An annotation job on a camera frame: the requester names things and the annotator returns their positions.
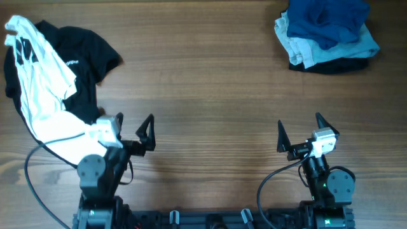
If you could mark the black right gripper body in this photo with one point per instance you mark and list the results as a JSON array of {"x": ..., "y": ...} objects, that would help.
[{"x": 297, "y": 152}]

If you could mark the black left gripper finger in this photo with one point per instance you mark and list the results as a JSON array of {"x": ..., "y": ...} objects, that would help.
[
  {"x": 146, "y": 133},
  {"x": 120, "y": 117}
]

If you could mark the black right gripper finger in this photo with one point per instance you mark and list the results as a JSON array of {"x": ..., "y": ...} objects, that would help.
[
  {"x": 322, "y": 123},
  {"x": 283, "y": 142}
]

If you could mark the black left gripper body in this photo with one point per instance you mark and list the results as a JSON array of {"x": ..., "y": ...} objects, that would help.
[{"x": 131, "y": 146}]

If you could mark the blue polo shirt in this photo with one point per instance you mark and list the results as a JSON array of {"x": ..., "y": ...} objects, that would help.
[{"x": 328, "y": 22}]

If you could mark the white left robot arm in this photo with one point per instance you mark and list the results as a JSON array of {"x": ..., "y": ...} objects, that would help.
[{"x": 100, "y": 176}]

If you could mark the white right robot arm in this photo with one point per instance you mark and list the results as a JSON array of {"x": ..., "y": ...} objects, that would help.
[{"x": 331, "y": 188}]

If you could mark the black folded garment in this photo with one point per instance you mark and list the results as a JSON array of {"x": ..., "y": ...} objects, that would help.
[{"x": 336, "y": 66}]

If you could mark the light blue folded jeans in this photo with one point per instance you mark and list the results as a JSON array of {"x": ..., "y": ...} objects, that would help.
[{"x": 305, "y": 54}]

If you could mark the white t-shirt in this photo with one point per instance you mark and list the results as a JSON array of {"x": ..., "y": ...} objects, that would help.
[{"x": 45, "y": 82}]

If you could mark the black aluminium rail frame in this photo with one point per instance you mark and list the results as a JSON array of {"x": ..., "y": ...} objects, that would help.
[{"x": 244, "y": 218}]

